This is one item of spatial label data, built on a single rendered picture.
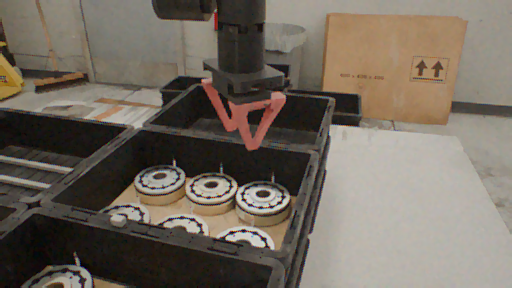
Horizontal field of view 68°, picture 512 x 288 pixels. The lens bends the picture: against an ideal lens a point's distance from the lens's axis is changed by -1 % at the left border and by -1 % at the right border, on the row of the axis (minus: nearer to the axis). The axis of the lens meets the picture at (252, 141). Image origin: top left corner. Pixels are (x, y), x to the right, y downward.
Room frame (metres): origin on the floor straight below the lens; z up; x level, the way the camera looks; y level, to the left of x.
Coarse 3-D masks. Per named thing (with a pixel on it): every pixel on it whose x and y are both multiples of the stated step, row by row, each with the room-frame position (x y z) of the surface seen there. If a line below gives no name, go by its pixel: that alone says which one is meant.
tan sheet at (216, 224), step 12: (132, 192) 0.65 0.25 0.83; (144, 204) 0.61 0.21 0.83; (168, 204) 0.61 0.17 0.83; (180, 204) 0.61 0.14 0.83; (156, 216) 0.57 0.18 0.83; (204, 216) 0.57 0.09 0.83; (216, 216) 0.57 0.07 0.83; (228, 216) 0.57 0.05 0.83; (288, 216) 0.57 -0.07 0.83; (216, 228) 0.54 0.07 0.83; (228, 228) 0.54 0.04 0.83; (264, 228) 0.54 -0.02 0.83; (276, 228) 0.54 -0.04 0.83; (276, 240) 0.50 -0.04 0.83
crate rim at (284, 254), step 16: (144, 128) 0.74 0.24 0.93; (240, 144) 0.67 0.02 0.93; (96, 160) 0.61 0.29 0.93; (80, 176) 0.55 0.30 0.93; (304, 176) 0.55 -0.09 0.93; (304, 192) 0.51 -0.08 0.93; (64, 208) 0.46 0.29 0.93; (304, 208) 0.48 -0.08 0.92; (128, 224) 0.43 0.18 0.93; (144, 224) 0.43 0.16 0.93; (288, 224) 0.43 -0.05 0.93; (192, 240) 0.39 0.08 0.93; (208, 240) 0.39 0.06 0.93; (224, 240) 0.39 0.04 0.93; (288, 240) 0.39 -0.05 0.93; (272, 256) 0.36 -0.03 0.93; (288, 256) 0.37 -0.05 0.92
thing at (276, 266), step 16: (32, 208) 0.46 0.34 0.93; (48, 208) 0.46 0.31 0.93; (16, 224) 0.43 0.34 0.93; (80, 224) 0.43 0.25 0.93; (96, 224) 0.43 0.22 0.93; (0, 240) 0.39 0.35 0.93; (144, 240) 0.40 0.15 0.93; (160, 240) 0.39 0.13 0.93; (176, 240) 0.39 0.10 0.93; (224, 256) 0.37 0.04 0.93; (240, 256) 0.36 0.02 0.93; (256, 256) 0.36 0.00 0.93; (272, 272) 0.34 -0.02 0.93
